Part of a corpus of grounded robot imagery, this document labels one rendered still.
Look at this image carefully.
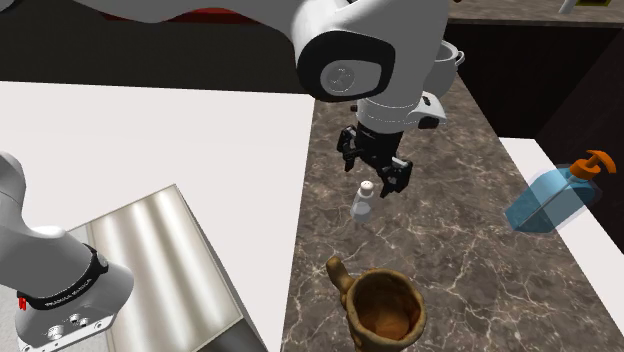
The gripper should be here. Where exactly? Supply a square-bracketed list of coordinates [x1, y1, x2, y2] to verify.
[336, 121, 414, 200]

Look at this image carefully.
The clear salt shaker white cap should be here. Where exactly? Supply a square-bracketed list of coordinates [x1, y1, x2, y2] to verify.
[349, 179, 377, 225]

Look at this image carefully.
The grey metal pot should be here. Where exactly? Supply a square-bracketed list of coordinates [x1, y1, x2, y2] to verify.
[424, 39, 467, 100]

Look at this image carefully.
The brown clay mug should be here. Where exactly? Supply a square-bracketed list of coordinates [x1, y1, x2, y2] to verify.
[324, 255, 429, 352]

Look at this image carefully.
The blue soap dispenser orange pump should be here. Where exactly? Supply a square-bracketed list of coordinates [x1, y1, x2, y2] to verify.
[503, 149, 618, 235]

